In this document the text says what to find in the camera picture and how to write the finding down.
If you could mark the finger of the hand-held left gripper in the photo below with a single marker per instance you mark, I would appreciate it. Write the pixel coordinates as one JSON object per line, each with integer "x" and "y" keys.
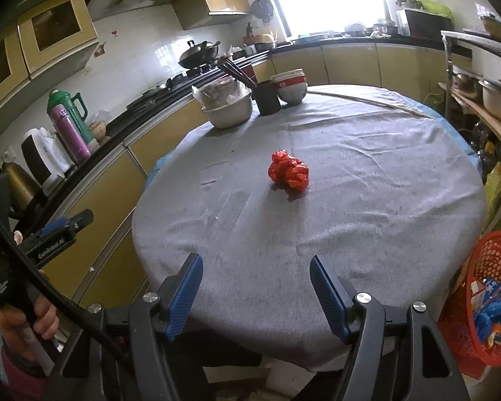
{"x": 81, "y": 219}

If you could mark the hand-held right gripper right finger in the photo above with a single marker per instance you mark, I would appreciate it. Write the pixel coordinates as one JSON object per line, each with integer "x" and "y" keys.
{"x": 332, "y": 300}

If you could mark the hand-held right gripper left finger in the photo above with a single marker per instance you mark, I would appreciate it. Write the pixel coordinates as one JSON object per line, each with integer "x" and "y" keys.
{"x": 181, "y": 300}

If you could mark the red plastic bag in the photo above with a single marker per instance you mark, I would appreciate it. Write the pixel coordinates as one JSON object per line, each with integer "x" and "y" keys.
{"x": 289, "y": 171}

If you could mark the white snack packet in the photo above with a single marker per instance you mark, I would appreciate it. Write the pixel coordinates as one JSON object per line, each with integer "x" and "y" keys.
{"x": 478, "y": 296}

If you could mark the packets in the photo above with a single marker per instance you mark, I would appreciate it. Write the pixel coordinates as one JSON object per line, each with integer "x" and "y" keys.
{"x": 490, "y": 287}

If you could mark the blue plastic bag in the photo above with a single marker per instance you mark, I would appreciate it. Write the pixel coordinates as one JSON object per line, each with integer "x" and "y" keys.
{"x": 490, "y": 317}

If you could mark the red plastic basket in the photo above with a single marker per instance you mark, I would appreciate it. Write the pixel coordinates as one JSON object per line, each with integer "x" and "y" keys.
{"x": 488, "y": 259}

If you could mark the person's left forearm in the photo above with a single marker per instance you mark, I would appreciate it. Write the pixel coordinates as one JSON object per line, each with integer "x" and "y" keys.
{"x": 19, "y": 382}

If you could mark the person's left hand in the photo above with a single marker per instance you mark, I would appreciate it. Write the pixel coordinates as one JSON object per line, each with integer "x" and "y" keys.
{"x": 14, "y": 330}

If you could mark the brass kettle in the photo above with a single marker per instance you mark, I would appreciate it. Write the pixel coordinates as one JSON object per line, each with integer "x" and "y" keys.
{"x": 19, "y": 188}

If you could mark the white and black heater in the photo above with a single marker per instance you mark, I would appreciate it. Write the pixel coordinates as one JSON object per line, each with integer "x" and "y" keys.
{"x": 41, "y": 154}

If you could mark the grey tablecloth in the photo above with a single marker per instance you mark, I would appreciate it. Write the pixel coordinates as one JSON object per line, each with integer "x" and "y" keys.
{"x": 317, "y": 225}

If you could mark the purple thermos bottle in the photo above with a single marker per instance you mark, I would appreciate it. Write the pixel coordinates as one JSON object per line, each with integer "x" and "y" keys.
{"x": 69, "y": 133}

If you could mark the green thermos jug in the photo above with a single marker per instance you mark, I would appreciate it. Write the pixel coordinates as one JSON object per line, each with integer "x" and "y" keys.
{"x": 69, "y": 104}

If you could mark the black gas stove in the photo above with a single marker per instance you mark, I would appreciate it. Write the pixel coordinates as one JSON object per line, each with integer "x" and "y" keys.
{"x": 175, "y": 85}

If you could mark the metal bowl with plastic bag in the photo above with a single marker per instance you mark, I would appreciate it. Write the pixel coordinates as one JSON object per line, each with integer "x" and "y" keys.
{"x": 227, "y": 108}

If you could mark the yellow plastic bag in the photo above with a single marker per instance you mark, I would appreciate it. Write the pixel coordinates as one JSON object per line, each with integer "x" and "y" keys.
{"x": 496, "y": 196}

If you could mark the black wok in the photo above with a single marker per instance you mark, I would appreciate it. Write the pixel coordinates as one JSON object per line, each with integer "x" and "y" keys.
{"x": 198, "y": 54}

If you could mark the black chopstick holder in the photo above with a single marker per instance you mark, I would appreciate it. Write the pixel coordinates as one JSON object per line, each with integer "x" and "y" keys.
{"x": 268, "y": 98}

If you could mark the stack of white red bowls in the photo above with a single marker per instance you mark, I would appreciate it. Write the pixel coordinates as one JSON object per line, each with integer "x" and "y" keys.
{"x": 290, "y": 87}

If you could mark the metal shelf rack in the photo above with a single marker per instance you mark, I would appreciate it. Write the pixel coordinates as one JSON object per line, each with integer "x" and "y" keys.
{"x": 480, "y": 104}

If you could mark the small steel pot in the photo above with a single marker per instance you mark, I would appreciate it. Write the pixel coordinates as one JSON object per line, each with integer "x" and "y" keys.
{"x": 466, "y": 85}

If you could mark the large steel pot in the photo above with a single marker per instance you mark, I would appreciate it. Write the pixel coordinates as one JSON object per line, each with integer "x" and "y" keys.
{"x": 499, "y": 100}

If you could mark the hanging round dark pan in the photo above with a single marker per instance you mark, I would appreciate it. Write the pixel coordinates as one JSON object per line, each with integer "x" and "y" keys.
{"x": 262, "y": 9}

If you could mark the black countertop appliance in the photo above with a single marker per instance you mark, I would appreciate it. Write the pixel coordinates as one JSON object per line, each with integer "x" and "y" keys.
{"x": 426, "y": 23}

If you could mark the bright window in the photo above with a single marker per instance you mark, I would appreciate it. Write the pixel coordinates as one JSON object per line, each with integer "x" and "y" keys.
{"x": 325, "y": 0}

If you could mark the green bag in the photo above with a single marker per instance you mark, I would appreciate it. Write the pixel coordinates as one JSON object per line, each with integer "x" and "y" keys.
{"x": 436, "y": 7}

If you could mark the lidded pot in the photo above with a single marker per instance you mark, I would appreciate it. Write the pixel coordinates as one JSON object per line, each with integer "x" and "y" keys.
{"x": 493, "y": 27}

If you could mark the yellow wall cabinets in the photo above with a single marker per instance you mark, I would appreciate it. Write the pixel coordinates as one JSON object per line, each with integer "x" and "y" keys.
{"x": 46, "y": 37}

